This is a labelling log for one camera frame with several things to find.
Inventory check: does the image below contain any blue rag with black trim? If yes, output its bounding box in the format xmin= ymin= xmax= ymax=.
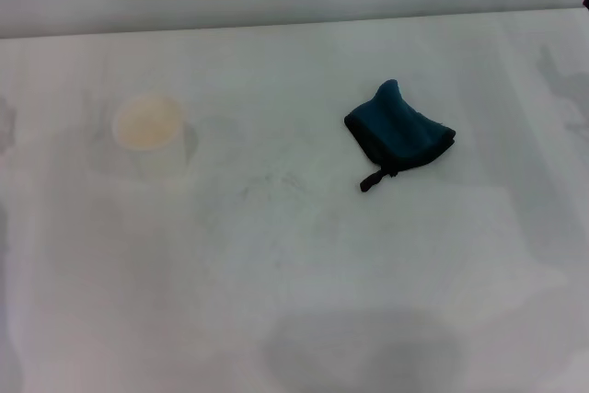
xmin=343 ymin=78 xmax=458 ymax=194

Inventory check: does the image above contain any white paper cup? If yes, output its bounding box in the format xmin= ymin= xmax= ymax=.
xmin=111 ymin=93 xmax=188 ymax=185

